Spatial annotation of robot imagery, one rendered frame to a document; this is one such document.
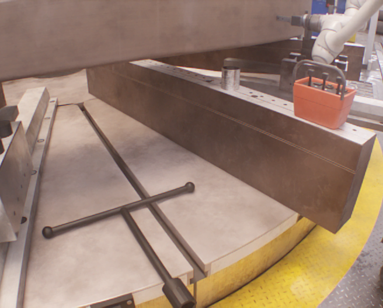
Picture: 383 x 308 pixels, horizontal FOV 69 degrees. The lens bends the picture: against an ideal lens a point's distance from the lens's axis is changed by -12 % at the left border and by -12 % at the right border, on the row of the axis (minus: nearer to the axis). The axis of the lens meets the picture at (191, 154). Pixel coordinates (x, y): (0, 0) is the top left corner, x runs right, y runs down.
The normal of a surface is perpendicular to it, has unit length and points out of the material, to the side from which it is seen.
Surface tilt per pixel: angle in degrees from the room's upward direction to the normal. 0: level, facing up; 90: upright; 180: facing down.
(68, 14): 90
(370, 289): 0
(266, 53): 90
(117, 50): 90
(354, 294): 0
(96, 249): 0
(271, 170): 90
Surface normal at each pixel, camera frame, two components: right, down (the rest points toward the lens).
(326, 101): -0.73, 0.43
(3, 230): 0.30, 0.46
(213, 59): -0.09, 0.48
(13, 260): 0.00, -0.88
